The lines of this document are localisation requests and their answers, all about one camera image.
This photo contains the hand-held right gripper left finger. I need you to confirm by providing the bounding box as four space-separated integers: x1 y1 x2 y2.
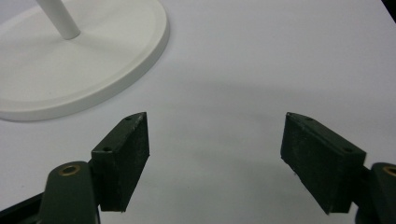
91 111 150 213

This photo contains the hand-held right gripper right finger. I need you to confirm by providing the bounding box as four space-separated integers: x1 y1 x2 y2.
279 111 367 216

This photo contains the white round lamp stand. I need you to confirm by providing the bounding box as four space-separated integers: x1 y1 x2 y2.
0 0 171 122

